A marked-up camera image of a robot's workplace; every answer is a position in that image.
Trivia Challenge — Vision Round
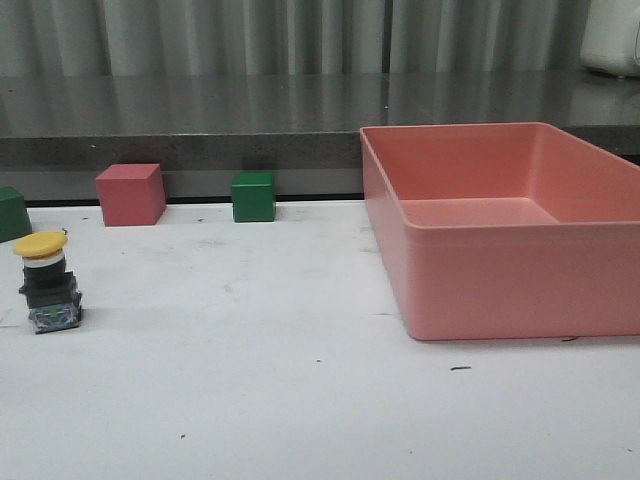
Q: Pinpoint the dark green block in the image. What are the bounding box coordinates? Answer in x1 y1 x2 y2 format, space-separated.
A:
0 186 32 243

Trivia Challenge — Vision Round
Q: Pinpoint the green cube block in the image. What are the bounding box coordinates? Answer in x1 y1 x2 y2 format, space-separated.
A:
231 171 275 223

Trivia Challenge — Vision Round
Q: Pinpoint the pink cube block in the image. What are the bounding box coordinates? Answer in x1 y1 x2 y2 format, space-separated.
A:
96 163 166 227

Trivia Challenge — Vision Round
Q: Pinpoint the yellow push button switch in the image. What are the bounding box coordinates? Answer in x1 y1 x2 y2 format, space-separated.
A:
14 231 82 334

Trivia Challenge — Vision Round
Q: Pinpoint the pink plastic bin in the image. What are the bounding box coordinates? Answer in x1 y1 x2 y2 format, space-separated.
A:
360 123 639 341

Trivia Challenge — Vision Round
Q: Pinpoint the dark grey counter shelf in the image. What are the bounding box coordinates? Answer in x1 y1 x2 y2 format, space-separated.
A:
1 70 639 205

